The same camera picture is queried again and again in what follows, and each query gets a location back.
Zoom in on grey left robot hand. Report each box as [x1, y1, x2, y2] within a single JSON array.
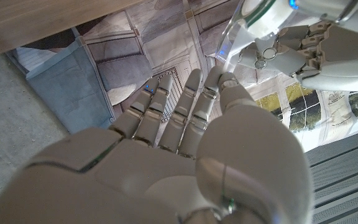
[[237, 0, 358, 93]]

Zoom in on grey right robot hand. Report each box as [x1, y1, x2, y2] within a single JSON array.
[[0, 65, 314, 224]]

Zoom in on printed living room backdrop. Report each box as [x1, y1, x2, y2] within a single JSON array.
[[6, 0, 358, 153]]

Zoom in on grey perforated panel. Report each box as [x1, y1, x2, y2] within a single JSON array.
[[303, 127, 358, 224]]

